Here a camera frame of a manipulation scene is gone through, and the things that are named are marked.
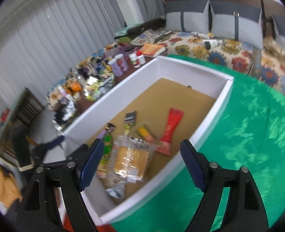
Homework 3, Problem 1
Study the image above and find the yellow cake snack pack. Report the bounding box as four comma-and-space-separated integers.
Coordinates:
96, 123, 115, 179

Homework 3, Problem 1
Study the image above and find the silver white snack packet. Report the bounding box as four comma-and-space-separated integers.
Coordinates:
106, 181, 126, 200

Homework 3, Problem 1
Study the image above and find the packaged bread loaf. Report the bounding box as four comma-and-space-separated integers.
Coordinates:
104, 136, 157, 188

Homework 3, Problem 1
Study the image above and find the black fish sausage pack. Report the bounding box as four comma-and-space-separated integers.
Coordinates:
124, 111, 137, 136

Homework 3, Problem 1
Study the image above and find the red snack stick pack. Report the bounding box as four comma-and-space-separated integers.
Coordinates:
156, 108, 184, 156

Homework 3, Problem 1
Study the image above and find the green floral tablecloth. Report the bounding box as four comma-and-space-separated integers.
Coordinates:
112, 61, 285, 231

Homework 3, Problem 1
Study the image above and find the grey curtain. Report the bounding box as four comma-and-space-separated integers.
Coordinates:
0, 0, 164, 114

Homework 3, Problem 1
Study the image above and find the white cardboard box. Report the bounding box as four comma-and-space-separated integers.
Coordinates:
64, 57, 234, 226

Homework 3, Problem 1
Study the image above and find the white red-cap bottle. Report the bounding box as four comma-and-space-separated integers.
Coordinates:
136, 51, 146, 65

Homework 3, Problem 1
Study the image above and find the orange book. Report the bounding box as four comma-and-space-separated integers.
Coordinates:
140, 43, 166, 58

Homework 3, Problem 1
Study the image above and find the beige folded cloth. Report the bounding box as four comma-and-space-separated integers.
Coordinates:
263, 36, 285, 65

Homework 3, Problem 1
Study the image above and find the white power adapter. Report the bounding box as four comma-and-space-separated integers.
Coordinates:
202, 39, 223, 50

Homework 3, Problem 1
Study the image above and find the grey cushion middle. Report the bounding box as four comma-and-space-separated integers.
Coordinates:
210, 0, 263, 49

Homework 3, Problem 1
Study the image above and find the grey cushion left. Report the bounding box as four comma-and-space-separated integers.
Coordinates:
166, 0, 209, 34

